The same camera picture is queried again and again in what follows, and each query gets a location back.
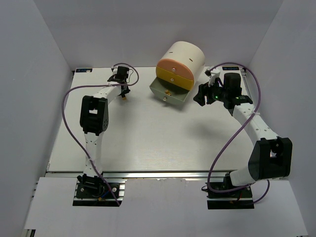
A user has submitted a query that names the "cream cylindrical drawer organizer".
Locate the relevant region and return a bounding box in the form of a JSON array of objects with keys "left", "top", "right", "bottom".
[{"left": 161, "top": 41, "right": 205, "bottom": 81}]

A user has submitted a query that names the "blue left corner label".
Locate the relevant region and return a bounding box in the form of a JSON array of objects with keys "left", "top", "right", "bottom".
[{"left": 75, "top": 68, "right": 92, "bottom": 73}]

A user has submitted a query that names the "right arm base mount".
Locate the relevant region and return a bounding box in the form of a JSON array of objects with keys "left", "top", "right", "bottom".
[{"left": 201, "top": 173, "right": 254, "bottom": 210}]

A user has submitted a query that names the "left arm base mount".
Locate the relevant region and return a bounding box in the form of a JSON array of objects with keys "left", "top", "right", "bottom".
[{"left": 73, "top": 174, "right": 123, "bottom": 207}]

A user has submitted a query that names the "blue right corner label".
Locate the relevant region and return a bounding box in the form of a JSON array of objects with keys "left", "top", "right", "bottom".
[{"left": 222, "top": 66, "right": 239, "bottom": 71}]

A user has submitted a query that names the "orange top drawer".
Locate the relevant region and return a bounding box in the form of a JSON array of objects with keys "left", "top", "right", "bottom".
[{"left": 156, "top": 58, "right": 194, "bottom": 80}]

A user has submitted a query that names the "yellow drawer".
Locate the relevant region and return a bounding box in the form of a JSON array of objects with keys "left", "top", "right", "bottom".
[{"left": 156, "top": 67, "right": 194, "bottom": 91}]

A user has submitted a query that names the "blue corner label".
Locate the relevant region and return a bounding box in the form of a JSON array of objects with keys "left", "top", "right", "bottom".
[
  {"left": 75, "top": 68, "right": 92, "bottom": 73},
  {"left": 222, "top": 66, "right": 239, "bottom": 71}
]

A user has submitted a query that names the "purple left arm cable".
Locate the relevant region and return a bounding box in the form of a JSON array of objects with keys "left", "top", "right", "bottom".
[{"left": 61, "top": 63, "right": 140, "bottom": 207}]

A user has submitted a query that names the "grey bottom drawer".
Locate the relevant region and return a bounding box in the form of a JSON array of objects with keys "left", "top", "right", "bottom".
[{"left": 149, "top": 77, "right": 190, "bottom": 111}]

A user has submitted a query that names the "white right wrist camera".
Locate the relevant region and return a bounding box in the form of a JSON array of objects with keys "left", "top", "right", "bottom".
[{"left": 204, "top": 67, "right": 221, "bottom": 87}]

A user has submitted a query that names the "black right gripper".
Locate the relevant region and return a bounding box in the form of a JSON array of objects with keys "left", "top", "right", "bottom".
[{"left": 193, "top": 77, "right": 228, "bottom": 107}]

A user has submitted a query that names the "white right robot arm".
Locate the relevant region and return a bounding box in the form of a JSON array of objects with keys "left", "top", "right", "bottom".
[{"left": 194, "top": 71, "right": 293, "bottom": 197}]

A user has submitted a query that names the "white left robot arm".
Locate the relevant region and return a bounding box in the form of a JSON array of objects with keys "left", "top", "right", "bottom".
[{"left": 79, "top": 66, "right": 130, "bottom": 178}]

